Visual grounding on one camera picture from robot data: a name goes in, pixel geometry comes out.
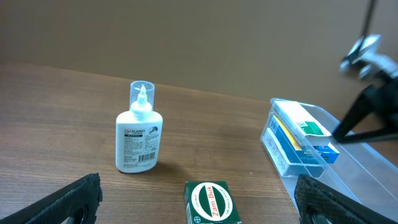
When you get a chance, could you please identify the white green medicine box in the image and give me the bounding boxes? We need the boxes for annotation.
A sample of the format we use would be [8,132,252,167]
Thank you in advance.
[274,100,331,146]

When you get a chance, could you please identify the green Zam-Buk box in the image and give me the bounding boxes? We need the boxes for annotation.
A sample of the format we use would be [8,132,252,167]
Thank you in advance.
[184,181,242,224]

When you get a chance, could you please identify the blue VapoDrops box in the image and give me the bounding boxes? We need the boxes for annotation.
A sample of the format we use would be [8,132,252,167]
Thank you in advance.
[270,115,340,164]

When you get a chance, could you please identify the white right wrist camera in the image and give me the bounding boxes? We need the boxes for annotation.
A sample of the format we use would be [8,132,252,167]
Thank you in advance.
[340,34,397,80]

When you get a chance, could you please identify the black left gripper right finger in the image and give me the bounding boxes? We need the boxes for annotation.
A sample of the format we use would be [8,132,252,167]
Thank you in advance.
[294,174,397,224]

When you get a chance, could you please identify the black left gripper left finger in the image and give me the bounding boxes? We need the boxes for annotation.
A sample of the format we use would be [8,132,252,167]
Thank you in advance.
[1,173,103,224]

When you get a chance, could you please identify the white calamine lotion bottle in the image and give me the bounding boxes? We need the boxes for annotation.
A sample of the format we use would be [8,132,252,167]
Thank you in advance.
[115,80,163,174]

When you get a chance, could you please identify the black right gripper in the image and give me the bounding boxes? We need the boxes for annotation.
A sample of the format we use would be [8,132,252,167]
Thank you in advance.
[332,79,397,144]

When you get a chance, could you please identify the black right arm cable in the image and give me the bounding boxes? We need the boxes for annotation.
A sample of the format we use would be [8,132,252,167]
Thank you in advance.
[360,0,379,38]

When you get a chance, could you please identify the clear plastic container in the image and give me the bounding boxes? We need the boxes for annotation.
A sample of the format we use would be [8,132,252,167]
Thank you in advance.
[261,98,397,221]

